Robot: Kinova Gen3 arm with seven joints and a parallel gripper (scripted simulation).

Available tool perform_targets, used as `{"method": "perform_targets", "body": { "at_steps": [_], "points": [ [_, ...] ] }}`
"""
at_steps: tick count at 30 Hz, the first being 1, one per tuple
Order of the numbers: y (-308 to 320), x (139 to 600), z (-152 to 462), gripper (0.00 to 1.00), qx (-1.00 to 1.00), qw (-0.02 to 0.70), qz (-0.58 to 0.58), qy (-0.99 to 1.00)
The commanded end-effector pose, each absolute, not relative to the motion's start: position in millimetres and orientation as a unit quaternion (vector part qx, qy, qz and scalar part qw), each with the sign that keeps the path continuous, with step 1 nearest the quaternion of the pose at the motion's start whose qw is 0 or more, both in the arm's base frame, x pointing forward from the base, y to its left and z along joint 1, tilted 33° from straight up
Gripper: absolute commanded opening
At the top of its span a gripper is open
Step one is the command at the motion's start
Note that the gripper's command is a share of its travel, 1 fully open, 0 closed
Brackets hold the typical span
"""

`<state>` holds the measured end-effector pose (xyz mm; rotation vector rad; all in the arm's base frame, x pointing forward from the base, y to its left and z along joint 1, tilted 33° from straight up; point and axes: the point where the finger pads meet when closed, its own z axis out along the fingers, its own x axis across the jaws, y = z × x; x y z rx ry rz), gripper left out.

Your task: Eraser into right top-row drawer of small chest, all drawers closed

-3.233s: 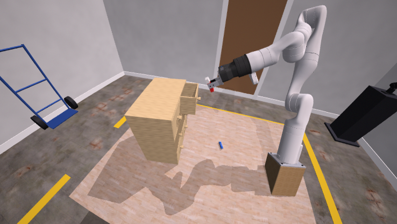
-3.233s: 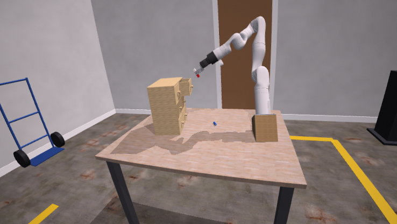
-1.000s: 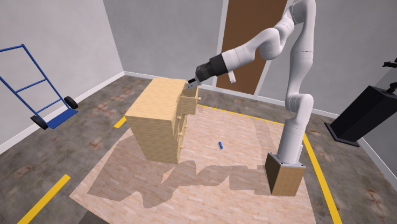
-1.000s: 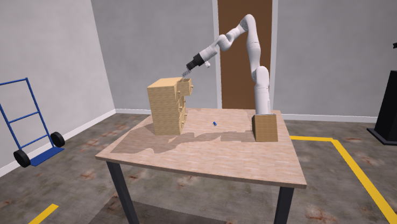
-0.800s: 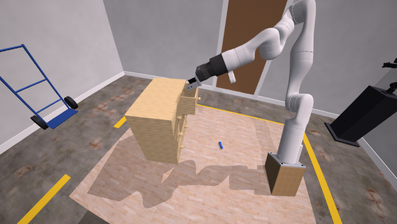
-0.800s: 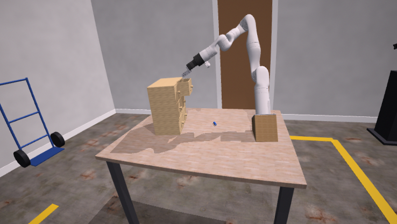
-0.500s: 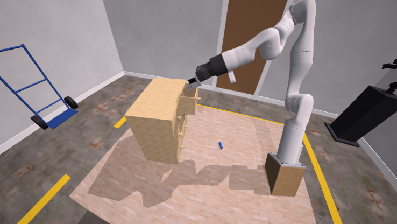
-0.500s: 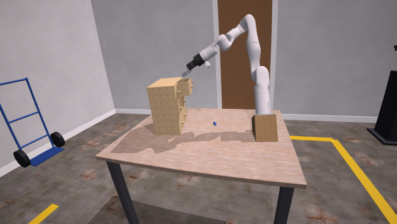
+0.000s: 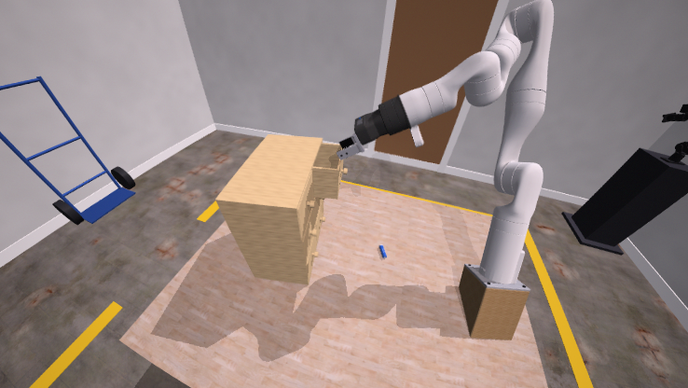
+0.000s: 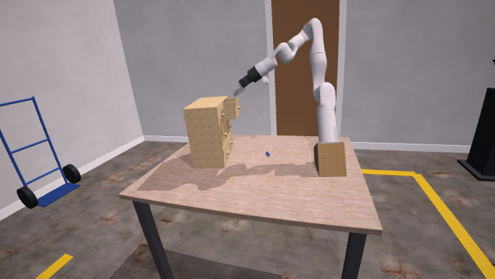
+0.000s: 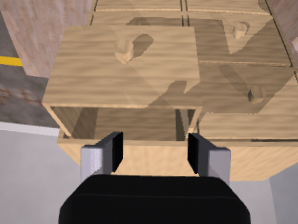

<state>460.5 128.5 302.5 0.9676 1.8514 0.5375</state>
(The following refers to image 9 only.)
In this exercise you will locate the small wooden chest of drawers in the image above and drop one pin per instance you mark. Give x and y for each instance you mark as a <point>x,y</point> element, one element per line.
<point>260,204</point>

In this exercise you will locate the light wooden drawer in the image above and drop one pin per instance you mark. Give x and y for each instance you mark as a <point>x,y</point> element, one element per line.
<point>325,180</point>
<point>312,255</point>
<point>317,205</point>
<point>307,202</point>
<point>309,230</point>
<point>319,220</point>

